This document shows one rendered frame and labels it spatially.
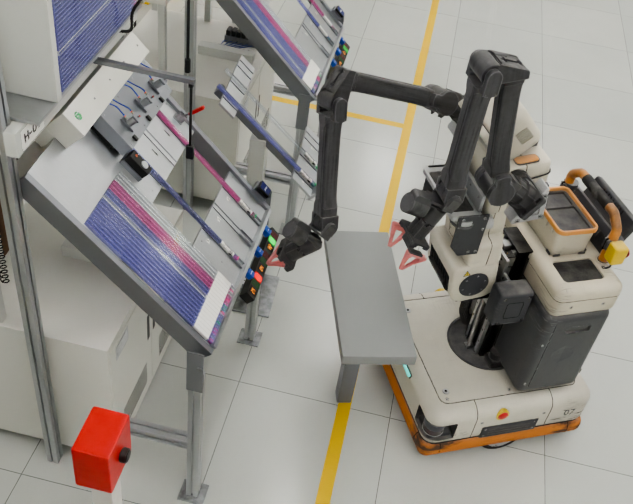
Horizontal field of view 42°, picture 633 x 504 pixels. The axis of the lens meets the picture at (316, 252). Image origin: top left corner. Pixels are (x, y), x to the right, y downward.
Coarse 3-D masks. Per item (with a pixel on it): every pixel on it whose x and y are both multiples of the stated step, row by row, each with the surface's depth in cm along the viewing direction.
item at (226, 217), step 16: (224, 192) 270; (240, 192) 277; (224, 208) 266; (240, 208) 274; (256, 208) 281; (208, 224) 257; (224, 224) 263; (240, 224) 270; (256, 224) 277; (208, 240) 254; (224, 240) 260; (240, 240) 267; (208, 256) 251; (224, 256) 257; (240, 256) 264; (224, 272) 254
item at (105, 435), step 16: (96, 416) 207; (112, 416) 208; (128, 416) 208; (80, 432) 203; (96, 432) 204; (112, 432) 204; (128, 432) 211; (80, 448) 200; (96, 448) 200; (112, 448) 201; (128, 448) 209; (80, 464) 203; (96, 464) 201; (112, 464) 203; (80, 480) 208; (96, 480) 206; (112, 480) 206; (96, 496) 219; (112, 496) 218
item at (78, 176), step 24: (72, 144) 223; (96, 144) 230; (144, 144) 247; (168, 144) 256; (48, 168) 213; (72, 168) 220; (96, 168) 227; (120, 168) 235; (168, 168) 252; (72, 192) 217; (96, 192) 224; (144, 192) 239
